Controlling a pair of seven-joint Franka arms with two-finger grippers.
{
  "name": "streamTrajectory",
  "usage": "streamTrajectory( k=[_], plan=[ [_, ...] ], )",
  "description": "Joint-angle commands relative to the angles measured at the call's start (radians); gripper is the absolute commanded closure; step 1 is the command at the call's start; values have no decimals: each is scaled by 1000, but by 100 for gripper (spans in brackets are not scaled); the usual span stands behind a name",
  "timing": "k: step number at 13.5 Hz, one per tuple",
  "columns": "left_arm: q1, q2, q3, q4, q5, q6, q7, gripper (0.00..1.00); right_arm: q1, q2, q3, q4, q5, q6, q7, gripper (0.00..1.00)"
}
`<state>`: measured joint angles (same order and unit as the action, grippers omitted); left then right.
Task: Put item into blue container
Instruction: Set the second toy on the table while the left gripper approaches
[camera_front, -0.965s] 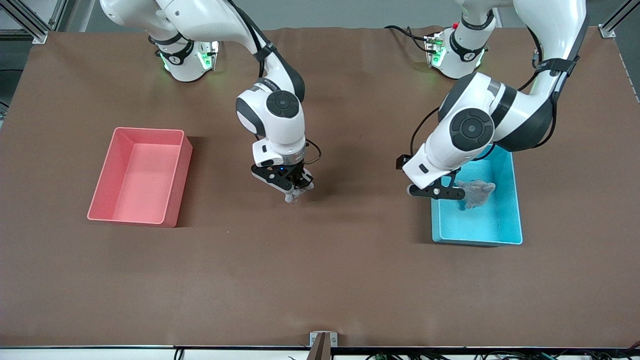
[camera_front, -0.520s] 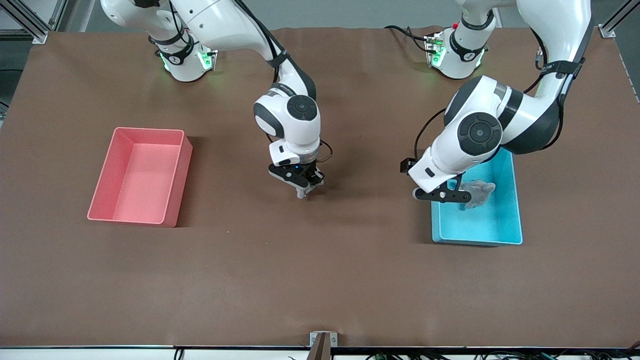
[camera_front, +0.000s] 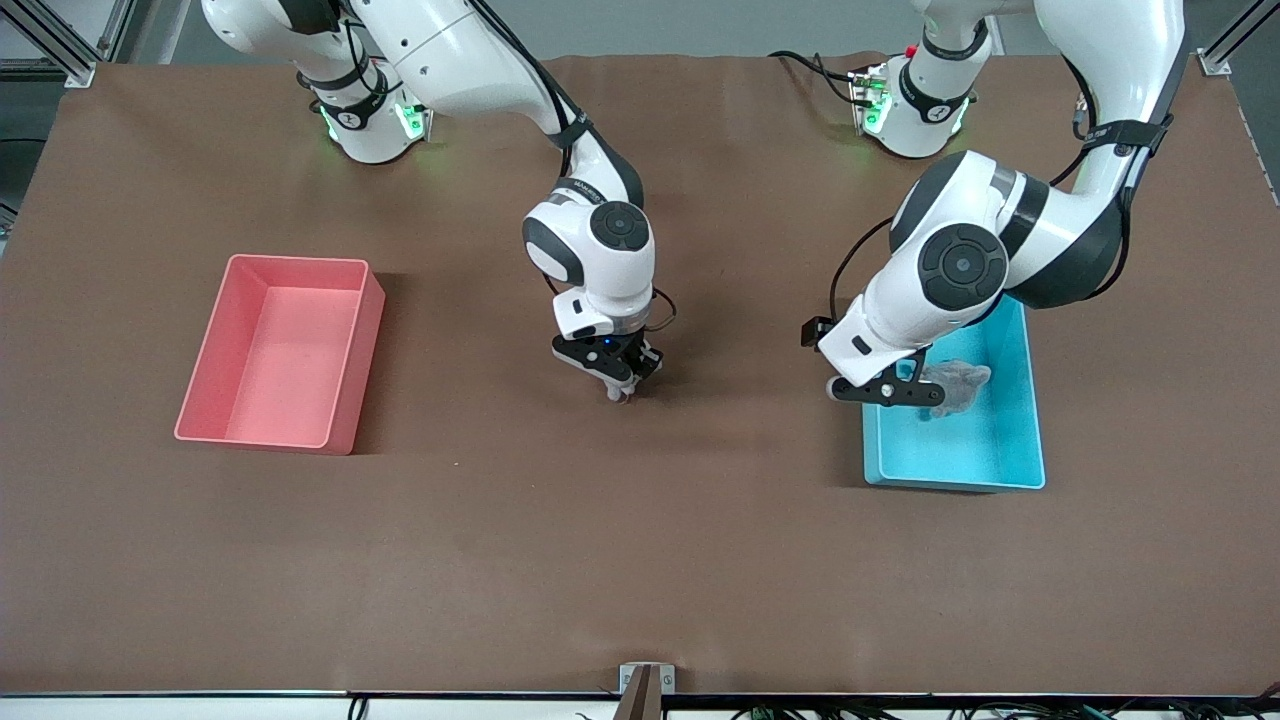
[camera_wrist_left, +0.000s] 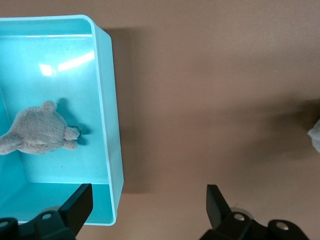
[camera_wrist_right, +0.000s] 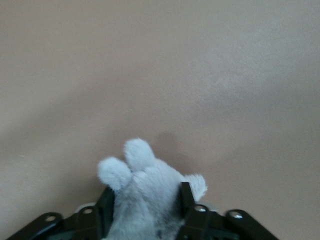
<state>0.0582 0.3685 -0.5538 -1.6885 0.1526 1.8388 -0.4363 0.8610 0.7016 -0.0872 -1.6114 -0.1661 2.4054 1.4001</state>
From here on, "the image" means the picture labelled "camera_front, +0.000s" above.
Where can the brown camera pole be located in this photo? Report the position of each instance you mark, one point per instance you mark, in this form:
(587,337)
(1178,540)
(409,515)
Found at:
(640,700)

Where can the pink plastic box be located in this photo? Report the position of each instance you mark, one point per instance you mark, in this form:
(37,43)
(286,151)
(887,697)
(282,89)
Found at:
(290,400)

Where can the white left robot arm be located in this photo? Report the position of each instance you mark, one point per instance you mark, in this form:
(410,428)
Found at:
(960,265)

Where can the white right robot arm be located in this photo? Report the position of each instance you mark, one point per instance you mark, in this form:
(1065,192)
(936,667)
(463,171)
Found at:
(600,250)

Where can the brown table cover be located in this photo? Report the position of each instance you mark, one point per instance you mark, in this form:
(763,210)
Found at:
(640,550)

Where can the grey plush toy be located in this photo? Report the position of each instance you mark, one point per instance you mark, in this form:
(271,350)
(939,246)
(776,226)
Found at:
(620,397)
(960,385)

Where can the blue plastic box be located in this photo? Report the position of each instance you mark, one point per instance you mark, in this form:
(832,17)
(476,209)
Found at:
(980,450)

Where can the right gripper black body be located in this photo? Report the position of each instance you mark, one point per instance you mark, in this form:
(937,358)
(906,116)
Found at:
(632,358)

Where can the metal edge bracket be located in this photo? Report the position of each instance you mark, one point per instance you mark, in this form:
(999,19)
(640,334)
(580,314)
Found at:
(668,680)

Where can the aluminium frame post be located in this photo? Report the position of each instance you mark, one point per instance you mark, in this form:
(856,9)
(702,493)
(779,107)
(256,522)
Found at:
(80,72)
(1216,63)

